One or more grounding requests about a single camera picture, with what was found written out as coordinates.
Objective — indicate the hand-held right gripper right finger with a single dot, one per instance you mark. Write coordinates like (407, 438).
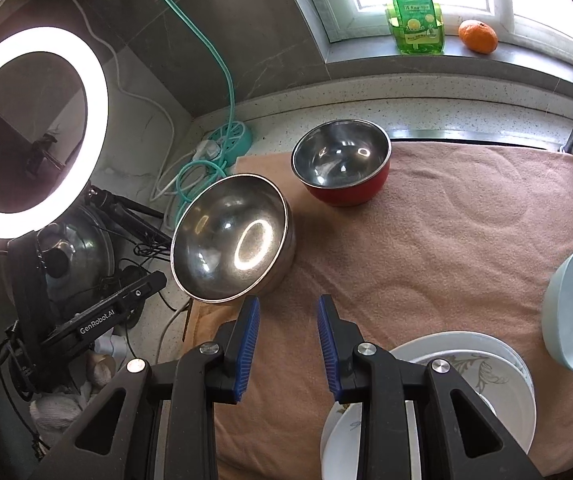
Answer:
(327, 350)

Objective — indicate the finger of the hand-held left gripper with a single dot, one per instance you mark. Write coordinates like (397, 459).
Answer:
(141, 292)

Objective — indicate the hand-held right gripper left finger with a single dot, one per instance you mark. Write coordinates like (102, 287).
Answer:
(246, 350)

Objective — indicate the stainless steel bowl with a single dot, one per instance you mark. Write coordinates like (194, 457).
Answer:
(226, 240)

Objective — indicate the grey leaf print white plate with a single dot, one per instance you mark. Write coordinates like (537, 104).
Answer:
(481, 375)

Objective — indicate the red steel-lined bowl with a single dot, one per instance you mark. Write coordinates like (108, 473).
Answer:
(341, 155)

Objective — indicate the person's left hand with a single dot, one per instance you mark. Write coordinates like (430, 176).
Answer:
(61, 410)

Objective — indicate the white power adapter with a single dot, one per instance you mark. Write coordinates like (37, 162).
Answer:
(109, 346)

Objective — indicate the steel pot lid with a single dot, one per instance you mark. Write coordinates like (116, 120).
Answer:
(81, 255)

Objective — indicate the black tripod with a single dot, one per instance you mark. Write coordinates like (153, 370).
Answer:
(126, 210)

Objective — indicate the pink towel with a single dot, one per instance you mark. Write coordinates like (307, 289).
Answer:
(416, 260)

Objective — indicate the white plug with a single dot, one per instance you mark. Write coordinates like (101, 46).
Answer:
(207, 149)

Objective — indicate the teal round power strip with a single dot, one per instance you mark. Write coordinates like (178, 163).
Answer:
(239, 142)

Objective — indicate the steel sink rim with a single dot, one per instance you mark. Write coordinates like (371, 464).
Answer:
(466, 136)

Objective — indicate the green plastic bottle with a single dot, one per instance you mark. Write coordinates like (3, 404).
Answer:
(414, 15)

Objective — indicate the orange tangerine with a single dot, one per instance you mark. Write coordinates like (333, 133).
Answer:
(477, 36)

